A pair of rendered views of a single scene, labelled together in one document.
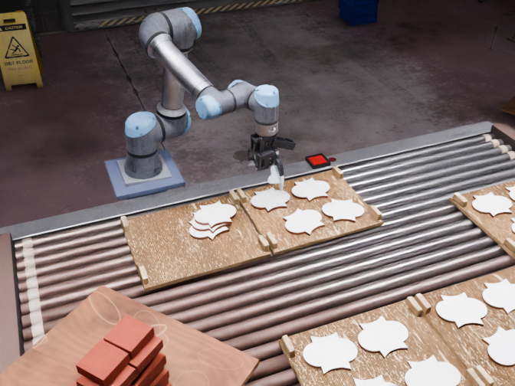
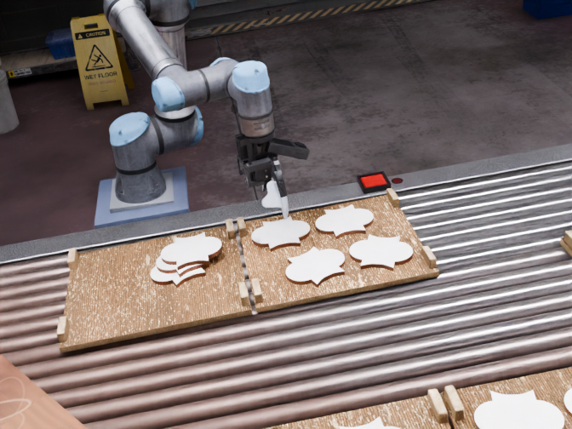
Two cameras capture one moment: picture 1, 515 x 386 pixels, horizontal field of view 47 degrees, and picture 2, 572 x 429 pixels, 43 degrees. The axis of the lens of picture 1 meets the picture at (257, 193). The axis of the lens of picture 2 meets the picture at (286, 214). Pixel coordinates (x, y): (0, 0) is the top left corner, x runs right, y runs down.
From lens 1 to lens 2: 0.61 m
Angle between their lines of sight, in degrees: 14
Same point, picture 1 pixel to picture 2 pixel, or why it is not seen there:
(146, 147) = (135, 159)
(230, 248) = (197, 299)
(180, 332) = (44, 413)
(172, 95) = not seen: hidden behind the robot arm
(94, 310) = not seen: outside the picture
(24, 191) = (72, 226)
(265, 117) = (248, 108)
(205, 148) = (304, 179)
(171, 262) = (110, 313)
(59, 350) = not seen: outside the picture
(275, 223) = (275, 266)
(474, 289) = (555, 387)
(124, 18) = (242, 23)
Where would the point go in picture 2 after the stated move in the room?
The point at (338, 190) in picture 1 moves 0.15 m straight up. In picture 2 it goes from (386, 223) to (383, 169)
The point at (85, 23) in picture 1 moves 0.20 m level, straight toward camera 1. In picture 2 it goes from (195, 30) to (194, 37)
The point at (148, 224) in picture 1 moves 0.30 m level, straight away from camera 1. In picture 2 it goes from (104, 261) to (125, 198)
